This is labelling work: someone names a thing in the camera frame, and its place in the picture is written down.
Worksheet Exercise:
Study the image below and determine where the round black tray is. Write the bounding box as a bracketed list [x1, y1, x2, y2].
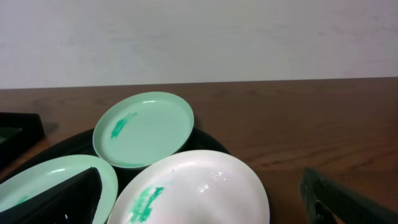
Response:
[1, 128, 229, 185]

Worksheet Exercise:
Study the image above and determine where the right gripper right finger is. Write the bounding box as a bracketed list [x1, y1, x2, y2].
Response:
[300, 168, 397, 224]

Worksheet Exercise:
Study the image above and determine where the mint plate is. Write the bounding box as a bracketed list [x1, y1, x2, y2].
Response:
[92, 91, 195, 169]
[1, 154, 118, 224]

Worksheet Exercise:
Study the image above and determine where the white plate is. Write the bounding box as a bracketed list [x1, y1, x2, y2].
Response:
[108, 150, 271, 224]

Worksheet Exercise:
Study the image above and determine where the black rectangular sponge tray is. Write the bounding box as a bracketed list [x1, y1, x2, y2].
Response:
[1, 112, 44, 169]

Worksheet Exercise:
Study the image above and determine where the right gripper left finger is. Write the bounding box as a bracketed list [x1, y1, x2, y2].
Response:
[1, 167, 102, 224]

